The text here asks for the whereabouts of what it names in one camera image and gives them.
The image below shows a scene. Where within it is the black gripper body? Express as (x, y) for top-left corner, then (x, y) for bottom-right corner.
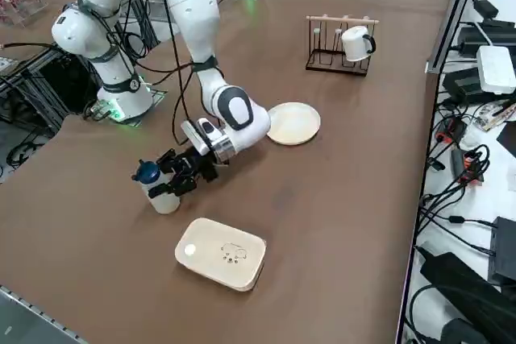
(183, 146), (221, 183)

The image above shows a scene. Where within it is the white mug black handle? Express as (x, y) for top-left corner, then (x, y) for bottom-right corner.
(340, 25), (378, 63)

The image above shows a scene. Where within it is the bare circuit board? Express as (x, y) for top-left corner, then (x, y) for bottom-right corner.
(474, 99), (516, 132)

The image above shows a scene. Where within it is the cream rectangular lidded box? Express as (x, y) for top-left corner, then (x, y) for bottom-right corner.
(173, 217), (268, 293)

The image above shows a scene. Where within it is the black wire cup rack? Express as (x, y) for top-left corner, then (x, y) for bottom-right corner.
(304, 15), (381, 78)

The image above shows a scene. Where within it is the black power adapter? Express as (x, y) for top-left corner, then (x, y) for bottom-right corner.
(458, 24), (516, 60)
(442, 67), (481, 104)
(470, 0), (500, 19)

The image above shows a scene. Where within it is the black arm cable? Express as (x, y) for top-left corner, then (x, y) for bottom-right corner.
(149, 0), (203, 148)

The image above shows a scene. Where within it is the large black case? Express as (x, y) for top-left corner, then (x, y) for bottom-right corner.
(414, 244), (516, 344)

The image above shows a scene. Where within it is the black frame rack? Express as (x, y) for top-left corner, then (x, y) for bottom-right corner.
(0, 43), (102, 136)

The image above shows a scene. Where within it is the upright frame post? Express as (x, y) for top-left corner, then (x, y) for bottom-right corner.
(426, 0), (485, 76)

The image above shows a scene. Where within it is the black orange connector block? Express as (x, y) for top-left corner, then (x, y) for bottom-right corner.
(435, 118), (467, 144)
(450, 145), (492, 187)

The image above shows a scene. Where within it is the transparent blue-capped sauce bottle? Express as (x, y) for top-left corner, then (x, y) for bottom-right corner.
(131, 160), (181, 216)

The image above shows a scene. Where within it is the white round plate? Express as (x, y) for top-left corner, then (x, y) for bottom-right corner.
(264, 102), (323, 147)

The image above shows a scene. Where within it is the black flat box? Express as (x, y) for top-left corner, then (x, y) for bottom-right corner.
(486, 216), (516, 285)

